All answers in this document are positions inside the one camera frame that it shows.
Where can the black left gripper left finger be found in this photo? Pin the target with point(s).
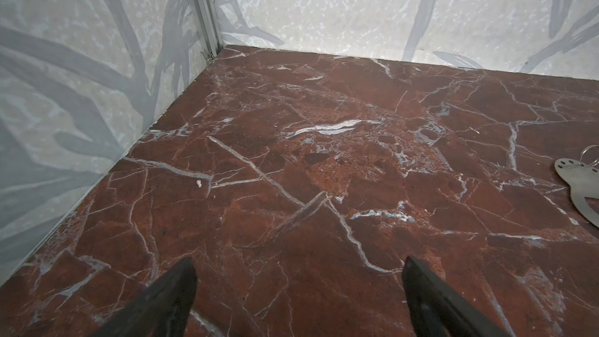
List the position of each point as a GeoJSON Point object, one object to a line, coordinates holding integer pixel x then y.
{"type": "Point", "coordinates": [162, 309]}

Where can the silver keyring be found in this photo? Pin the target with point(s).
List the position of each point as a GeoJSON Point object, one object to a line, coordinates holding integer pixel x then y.
{"type": "Point", "coordinates": [589, 155]}

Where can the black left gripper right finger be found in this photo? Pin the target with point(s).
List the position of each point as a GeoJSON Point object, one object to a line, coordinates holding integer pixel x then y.
{"type": "Point", "coordinates": [436, 309]}

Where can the aluminium frame post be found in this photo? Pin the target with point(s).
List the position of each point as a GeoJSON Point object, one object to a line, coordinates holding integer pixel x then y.
{"type": "Point", "coordinates": [208, 28]}

